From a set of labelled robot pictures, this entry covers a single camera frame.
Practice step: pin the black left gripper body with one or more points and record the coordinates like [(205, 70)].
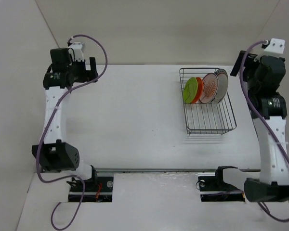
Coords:
[(80, 74)]

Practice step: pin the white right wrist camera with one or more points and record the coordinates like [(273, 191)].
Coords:
[(273, 47)]

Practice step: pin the white plate green red rim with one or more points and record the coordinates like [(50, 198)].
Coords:
[(222, 88)]

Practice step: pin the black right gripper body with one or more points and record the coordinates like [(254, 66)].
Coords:
[(250, 66)]

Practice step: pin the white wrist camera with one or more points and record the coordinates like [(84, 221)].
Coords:
[(76, 50), (273, 47)]

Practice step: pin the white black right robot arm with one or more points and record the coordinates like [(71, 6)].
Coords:
[(268, 111)]

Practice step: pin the grey wire dish rack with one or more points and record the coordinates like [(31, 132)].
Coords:
[(210, 118)]

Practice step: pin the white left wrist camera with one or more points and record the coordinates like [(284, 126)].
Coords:
[(76, 50)]

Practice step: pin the white plate orange sunburst print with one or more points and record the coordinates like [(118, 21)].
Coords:
[(210, 86)]

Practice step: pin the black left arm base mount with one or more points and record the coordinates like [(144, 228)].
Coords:
[(95, 192)]

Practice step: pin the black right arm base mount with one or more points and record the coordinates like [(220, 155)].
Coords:
[(212, 187)]

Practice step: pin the orange plastic plate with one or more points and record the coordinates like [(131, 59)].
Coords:
[(200, 87)]

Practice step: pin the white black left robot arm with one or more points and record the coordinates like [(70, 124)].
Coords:
[(133, 118)]

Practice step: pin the green plastic plate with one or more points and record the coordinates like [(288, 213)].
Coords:
[(190, 90)]

